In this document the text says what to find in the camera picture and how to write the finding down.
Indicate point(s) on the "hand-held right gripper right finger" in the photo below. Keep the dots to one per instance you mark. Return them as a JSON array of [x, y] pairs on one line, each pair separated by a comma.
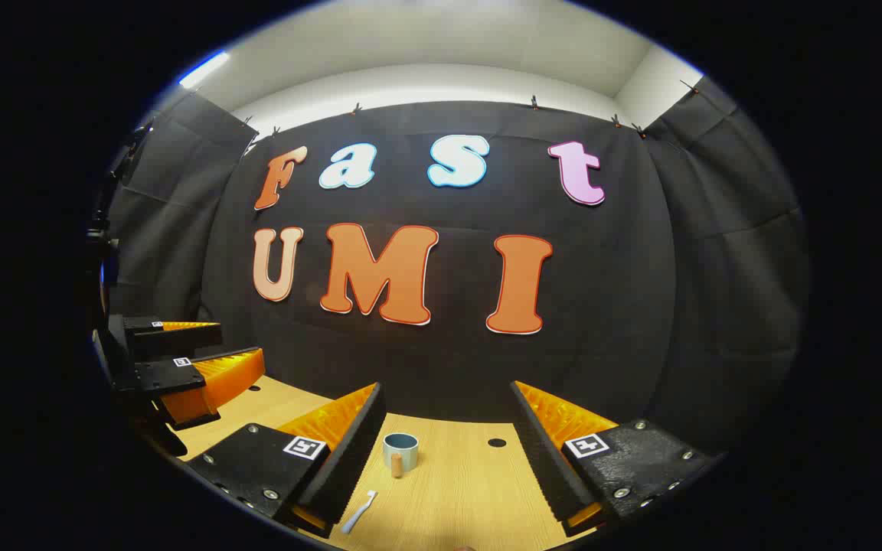
[[544, 459]]

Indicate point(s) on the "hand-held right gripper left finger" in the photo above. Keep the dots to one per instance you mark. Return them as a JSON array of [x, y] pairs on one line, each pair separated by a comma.
[[349, 467]]

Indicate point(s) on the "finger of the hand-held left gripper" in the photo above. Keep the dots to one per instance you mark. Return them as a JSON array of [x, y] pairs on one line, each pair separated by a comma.
[[211, 383], [177, 337]]

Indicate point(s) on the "white toothbrush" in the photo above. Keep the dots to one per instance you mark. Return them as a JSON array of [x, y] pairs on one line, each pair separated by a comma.
[[358, 513]]

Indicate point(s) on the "wooden desktop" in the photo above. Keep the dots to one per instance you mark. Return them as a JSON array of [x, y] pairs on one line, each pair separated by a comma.
[[456, 490]]

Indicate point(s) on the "ceiling light strip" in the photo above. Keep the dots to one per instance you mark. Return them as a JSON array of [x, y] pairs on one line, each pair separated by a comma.
[[204, 69]]

